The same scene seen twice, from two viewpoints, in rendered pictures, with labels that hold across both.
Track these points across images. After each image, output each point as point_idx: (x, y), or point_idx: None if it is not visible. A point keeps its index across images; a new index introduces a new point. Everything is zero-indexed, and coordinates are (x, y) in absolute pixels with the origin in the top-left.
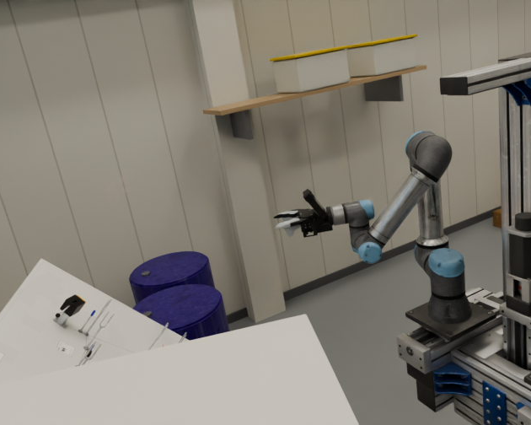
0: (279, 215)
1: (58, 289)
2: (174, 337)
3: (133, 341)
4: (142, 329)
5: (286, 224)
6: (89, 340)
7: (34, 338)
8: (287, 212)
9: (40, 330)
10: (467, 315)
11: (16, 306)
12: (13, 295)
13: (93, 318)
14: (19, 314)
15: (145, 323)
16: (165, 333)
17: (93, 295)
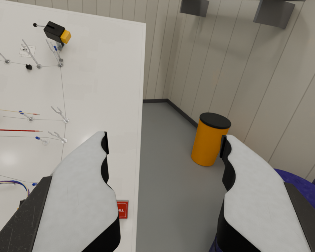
0: (225, 145)
1: (110, 39)
2: (128, 156)
3: (82, 108)
4: (112, 117)
5: (60, 163)
6: (54, 69)
7: (25, 29)
8: (249, 178)
9: (38, 32)
10: None
11: (57, 14)
12: (71, 11)
13: (91, 70)
14: (48, 17)
15: (127, 121)
16: (127, 144)
17: (129, 68)
